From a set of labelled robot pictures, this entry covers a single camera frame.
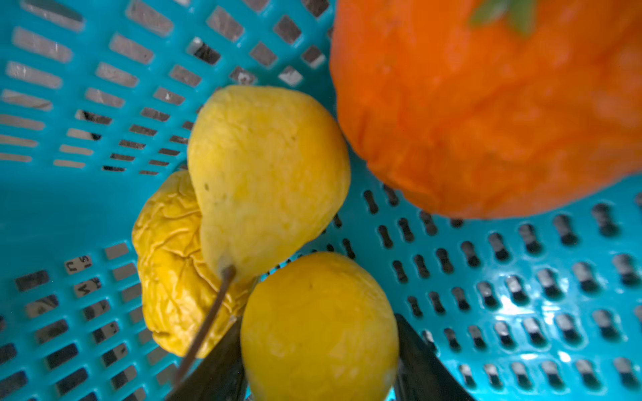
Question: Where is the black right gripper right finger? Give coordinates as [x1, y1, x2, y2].
[394, 313, 473, 401]

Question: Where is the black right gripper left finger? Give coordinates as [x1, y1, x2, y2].
[166, 321, 247, 401]

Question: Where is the yellow round lemon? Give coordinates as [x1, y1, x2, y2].
[241, 252, 400, 400]

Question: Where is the wrinkled yellow lemon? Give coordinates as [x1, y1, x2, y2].
[131, 169, 257, 359]

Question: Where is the small yellow pear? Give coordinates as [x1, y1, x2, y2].
[172, 84, 352, 387]

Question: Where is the orange fruit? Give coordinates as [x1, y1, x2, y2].
[330, 1, 641, 219]

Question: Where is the teal plastic basket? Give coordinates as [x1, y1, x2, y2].
[1, 1, 641, 400]

